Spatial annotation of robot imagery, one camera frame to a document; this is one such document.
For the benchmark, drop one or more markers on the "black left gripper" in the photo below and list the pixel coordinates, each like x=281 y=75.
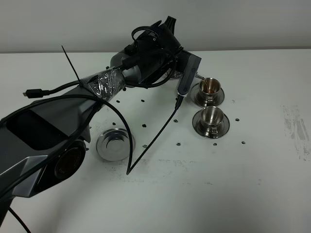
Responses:
x=158 y=38

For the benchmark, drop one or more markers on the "stainless steel teapot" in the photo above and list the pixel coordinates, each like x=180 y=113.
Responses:
x=178 y=76

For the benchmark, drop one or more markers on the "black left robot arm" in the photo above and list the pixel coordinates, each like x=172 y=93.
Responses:
x=44 y=143

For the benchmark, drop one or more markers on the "far stainless steel teacup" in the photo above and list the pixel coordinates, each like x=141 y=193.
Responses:
x=209 y=89

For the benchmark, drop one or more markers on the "stainless steel teacup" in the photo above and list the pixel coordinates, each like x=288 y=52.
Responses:
x=211 y=118
x=209 y=89

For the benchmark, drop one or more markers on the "far stainless steel saucer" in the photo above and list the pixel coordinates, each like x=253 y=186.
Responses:
x=203 y=100

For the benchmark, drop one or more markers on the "stainless steel saucer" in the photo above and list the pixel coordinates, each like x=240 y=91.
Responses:
x=203 y=100
x=224 y=127

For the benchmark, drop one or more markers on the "near stainless steel teacup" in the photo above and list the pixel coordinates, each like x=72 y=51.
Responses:
x=211 y=118

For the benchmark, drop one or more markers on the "near stainless steel saucer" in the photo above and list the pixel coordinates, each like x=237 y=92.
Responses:
x=224 y=127

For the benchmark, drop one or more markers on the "steel teapot coaster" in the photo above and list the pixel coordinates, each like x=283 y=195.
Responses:
x=113 y=145

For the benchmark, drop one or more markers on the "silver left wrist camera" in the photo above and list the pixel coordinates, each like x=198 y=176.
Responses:
x=187 y=64

